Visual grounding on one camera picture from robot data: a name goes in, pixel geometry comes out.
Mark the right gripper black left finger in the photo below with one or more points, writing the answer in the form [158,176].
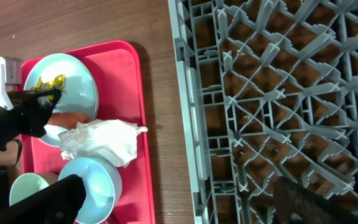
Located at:
[58,203]

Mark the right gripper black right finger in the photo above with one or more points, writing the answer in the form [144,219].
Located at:
[296,204]

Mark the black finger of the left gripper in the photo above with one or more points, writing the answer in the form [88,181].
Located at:
[34,109]

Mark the yellow snack wrapper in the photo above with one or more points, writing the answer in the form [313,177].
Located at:
[58,82]

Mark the orange carrot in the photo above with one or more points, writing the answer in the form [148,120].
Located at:
[68,120]

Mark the mint green bowl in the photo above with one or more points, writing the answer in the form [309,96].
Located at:
[28,184]

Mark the light blue bowl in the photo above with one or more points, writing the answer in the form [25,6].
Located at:
[103,185]

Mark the white tissue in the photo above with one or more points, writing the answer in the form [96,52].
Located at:
[113,140]

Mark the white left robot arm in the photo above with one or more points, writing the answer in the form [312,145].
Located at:
[4,187]

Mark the grey dishwasher rack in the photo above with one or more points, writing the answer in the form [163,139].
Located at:
[268,88]

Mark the light blue plate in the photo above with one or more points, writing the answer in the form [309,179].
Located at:
[81,92]

